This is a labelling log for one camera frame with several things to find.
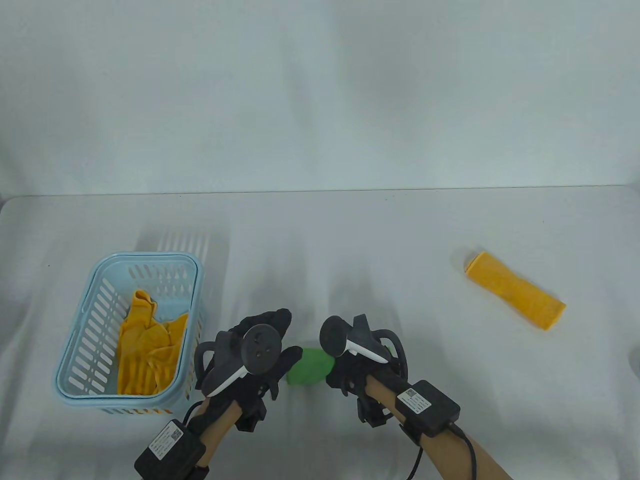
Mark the black wrist sensor box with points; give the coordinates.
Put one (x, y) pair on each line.
(167, 450)
(430, 407)

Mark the person's right hand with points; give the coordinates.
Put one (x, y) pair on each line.
(350, 372)

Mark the person's right forearm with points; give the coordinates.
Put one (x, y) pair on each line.
(450, 455)

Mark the light blue plastic basket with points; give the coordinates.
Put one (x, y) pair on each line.
(75, 360)

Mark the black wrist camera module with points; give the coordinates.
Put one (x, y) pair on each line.
(372, 412)
(250, 417)

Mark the person's left hand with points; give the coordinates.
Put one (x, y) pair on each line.
(272, 320)

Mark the grey white tracker controller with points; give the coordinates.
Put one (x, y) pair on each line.
(332, 337)
(261, 347)

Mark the green towel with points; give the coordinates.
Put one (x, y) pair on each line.
(310, 367)

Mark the yellow square towel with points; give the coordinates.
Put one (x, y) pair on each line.
(515, 290)

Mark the orange-yellow towel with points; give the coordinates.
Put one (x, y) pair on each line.
(145, 350)

